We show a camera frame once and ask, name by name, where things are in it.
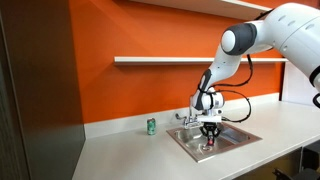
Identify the white board panel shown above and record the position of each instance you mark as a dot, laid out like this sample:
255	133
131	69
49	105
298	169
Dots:
296	87

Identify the stainless steel sink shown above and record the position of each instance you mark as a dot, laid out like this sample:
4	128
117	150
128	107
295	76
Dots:
200	148

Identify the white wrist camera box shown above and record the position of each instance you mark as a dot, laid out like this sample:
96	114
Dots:
209	117

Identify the white wall shelf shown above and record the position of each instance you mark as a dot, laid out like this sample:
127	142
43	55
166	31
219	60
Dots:
128	60

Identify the green soda can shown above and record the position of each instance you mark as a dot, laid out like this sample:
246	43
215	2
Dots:
151	126

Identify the dark tall cabinet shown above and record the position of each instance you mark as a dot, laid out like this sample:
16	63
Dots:
42	132

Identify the white upper shelf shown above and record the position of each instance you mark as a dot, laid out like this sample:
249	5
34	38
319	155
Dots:
236	9

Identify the black chair under counter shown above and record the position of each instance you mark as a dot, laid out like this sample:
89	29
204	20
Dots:
309	164

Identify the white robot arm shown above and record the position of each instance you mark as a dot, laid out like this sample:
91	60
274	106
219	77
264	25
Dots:
292	29

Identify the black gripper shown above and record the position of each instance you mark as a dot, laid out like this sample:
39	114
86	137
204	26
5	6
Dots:
210	129

